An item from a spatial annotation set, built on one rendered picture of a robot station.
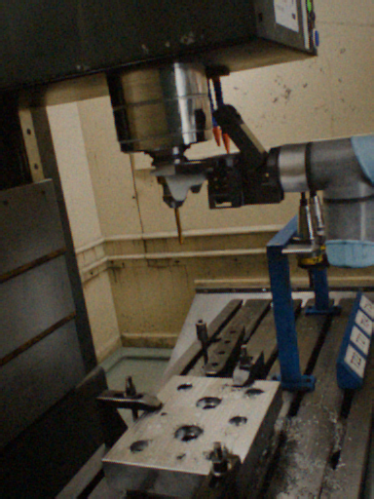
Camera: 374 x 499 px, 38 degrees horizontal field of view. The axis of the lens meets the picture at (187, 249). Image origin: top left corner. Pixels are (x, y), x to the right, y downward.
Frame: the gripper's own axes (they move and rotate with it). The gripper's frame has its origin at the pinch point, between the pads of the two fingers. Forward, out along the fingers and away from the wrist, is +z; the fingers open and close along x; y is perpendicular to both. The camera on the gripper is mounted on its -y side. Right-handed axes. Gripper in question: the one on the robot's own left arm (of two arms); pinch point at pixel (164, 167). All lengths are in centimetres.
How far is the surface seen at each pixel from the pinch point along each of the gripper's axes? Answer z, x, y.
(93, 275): 80, 90, 48
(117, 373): 72, 83, 86
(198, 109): -8.5, -2.8, -8.4
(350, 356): -24, 30, 48
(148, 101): -2.7, -7.7, -10.4
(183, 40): -11.5, -12.6, -17.3
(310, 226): -18.0, 29.2, 18.0
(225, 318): 17, 64, 53
